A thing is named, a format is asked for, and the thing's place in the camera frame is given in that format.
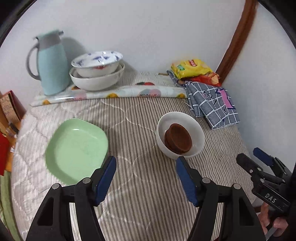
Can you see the patterned brown box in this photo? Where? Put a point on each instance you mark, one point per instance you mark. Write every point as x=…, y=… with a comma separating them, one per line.
x=12, y=107

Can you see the fruit patterned rolled mat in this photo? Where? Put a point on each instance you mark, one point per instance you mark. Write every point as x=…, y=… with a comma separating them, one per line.
x=141, y=89

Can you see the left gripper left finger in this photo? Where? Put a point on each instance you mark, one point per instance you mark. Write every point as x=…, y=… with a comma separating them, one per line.
x=102, y=178

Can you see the small brown bowl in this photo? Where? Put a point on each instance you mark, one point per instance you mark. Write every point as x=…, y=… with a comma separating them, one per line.
x=181, y=137
x=169, y=143

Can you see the large white ceramic bowl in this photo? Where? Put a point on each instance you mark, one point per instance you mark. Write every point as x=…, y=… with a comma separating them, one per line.
x=97, y=83

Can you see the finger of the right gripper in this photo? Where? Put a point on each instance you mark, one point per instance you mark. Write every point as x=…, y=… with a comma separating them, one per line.
x=263, y=156
x=248, y=165

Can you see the blue crane patterned bowl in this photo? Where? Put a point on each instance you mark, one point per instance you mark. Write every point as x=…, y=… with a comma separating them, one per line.
x=97, y=63

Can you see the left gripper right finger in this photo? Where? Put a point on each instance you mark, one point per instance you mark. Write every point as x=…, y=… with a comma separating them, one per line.
x=190, y=180

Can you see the yellow chips bag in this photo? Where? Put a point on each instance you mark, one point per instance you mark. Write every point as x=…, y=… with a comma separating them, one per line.
x=190, y=68

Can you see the red chips bag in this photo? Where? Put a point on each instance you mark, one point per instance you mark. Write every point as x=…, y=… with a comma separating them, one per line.
x=209, y=78

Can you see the striped quilted table cover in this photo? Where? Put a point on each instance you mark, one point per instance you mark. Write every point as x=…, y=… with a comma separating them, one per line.
x=145, y=201

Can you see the red paper bag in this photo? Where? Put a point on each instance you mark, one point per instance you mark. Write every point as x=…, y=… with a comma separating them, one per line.
x=4, y=150

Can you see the middle patterned bowl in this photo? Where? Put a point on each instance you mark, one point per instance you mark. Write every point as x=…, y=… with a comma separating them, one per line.
x=95, y=72

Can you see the green square plate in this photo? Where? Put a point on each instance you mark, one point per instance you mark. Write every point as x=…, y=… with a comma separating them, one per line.
x=75, y=150

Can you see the brown wooden door frame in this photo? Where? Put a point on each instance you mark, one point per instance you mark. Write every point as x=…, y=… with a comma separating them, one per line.
x=238, y=40

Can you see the grey checked cloth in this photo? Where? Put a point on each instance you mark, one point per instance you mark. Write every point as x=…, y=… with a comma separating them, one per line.
x=212, y=103

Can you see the light blue thermos jug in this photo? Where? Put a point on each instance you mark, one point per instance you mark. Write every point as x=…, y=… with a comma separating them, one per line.
x=52, y=63

